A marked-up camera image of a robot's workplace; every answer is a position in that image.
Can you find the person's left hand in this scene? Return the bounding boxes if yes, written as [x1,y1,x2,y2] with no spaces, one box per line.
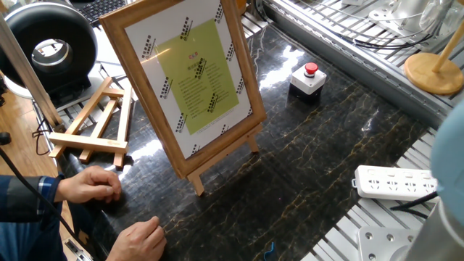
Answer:
[105,216,167,261]

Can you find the person's right hand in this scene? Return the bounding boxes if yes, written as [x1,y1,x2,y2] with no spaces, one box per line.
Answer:
[54,165,123,204]

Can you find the wooden tabletop easel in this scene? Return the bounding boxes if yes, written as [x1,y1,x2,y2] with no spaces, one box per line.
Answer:
[186,123,262,197]

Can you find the wooden photo frame green print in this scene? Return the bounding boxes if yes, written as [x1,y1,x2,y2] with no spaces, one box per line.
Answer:
[99,0,268,181]

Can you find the right forearm dark blue sleeve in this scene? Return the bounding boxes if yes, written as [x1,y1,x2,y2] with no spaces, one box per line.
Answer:
[0,174,66,224]

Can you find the small wooden block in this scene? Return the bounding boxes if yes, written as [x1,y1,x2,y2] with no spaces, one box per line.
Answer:
[49,76,134,170]

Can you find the blue jeans leg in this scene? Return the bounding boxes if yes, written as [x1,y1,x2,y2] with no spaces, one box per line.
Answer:
[0,217,68,261]

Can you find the tan slanted support bar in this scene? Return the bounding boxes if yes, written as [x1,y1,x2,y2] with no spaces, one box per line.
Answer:
[0,14,65,128]

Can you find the white paper stack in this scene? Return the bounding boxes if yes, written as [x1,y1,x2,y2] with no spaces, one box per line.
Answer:
[86,25,126,91]

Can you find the black computer keyboard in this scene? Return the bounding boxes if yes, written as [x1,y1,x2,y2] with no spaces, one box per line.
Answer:
[70,0,126,27]

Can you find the white button box red button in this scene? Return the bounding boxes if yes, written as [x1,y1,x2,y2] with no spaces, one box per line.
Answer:
[289,62,327,102]

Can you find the white power strip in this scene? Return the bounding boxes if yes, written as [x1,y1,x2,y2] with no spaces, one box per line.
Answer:
[350,165,440,202]

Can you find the silver perforated aluminium plate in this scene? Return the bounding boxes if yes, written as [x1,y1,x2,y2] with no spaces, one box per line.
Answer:
[368,0,436,41]

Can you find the round wooden stand base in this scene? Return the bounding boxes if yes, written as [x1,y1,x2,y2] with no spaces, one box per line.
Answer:
[403,21,464,96]

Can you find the crumpled clear plastic sheet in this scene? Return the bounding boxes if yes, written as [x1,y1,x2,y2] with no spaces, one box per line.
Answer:
[420,0,464,34]

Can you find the black ring light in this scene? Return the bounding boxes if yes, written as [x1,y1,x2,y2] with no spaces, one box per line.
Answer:
[0,1,99,106]

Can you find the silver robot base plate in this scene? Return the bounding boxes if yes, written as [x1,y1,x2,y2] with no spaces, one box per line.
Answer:
[357,226,423,261]

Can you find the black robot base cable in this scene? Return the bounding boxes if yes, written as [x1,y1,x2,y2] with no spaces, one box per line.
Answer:
[389,191,439,220]

